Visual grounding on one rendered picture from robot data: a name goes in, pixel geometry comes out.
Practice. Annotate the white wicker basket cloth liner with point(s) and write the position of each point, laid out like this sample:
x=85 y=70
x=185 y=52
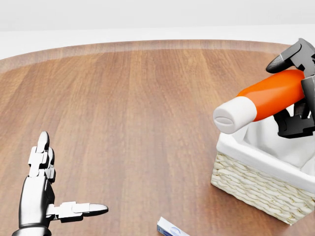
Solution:
x=258 y=177

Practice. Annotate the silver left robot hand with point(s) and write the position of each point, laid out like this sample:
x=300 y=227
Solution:
x=34 y=196

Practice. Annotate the white blue printed box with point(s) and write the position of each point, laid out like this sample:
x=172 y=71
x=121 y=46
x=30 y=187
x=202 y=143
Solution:
x=169 y=228

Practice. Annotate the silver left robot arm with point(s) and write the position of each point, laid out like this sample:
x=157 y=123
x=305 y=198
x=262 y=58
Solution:
x=30 y=231

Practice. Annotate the orange ketchup bottle white cap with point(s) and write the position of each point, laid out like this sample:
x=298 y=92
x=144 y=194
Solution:
x=268 y=96

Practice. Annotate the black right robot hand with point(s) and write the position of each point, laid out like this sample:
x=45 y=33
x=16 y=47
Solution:
x=307 y=98

